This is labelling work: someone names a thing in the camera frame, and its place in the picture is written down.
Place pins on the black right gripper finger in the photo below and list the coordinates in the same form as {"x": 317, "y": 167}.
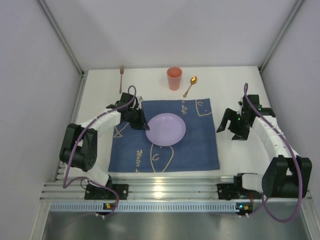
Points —
{"x": 240, "y": 133}
{"x": 227, "y": 116}

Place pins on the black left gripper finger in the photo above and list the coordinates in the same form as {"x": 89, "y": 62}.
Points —
{"x": 142, "y": 121}
{"x": 135, "y": 124}

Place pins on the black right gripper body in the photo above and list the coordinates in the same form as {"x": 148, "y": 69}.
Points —
{"x": 235, "y": 123}

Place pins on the purple plastic plate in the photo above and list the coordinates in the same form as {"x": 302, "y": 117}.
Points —
{"x": 166, "y": 129}

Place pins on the blue denim placemat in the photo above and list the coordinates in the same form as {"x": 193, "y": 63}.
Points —
{"x": 132, "y": 152}

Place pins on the copper fork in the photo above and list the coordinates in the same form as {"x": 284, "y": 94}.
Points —
{"x": 121, "y": 70}

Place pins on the gold spoon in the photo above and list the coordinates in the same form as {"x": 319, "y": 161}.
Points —
{"x": 193, "y": 81}

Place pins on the pink plastic cup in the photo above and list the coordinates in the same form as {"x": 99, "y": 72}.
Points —
{"x": 174, "y": 76}

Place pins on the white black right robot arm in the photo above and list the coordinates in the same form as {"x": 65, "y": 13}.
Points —
{"x": 288, "y": 174}

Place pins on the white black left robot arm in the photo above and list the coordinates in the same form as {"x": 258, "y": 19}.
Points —
{"x": 79, "y": 149}

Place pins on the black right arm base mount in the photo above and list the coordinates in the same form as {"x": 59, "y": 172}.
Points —
{"x": 235, "y": 191}

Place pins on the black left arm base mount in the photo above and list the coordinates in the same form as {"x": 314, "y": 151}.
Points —
{"x": 93, "y": 192}

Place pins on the aluminium frame rail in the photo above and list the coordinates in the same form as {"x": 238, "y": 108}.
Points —
{"x": 145, "y": 188}

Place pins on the white slotted cable duct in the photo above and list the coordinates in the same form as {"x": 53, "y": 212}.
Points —
{"x": 148, "y": 207}

